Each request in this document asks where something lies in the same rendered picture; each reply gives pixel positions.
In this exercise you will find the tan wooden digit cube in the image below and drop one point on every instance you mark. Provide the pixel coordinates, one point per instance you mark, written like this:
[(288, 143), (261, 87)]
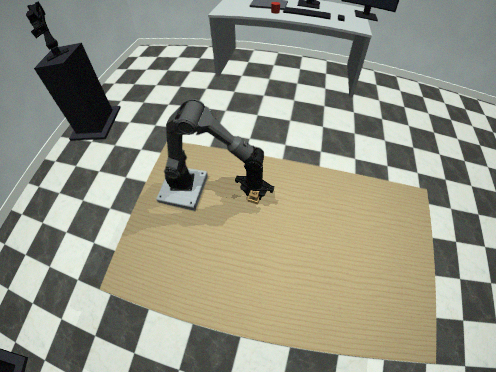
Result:
[(254, 195)]

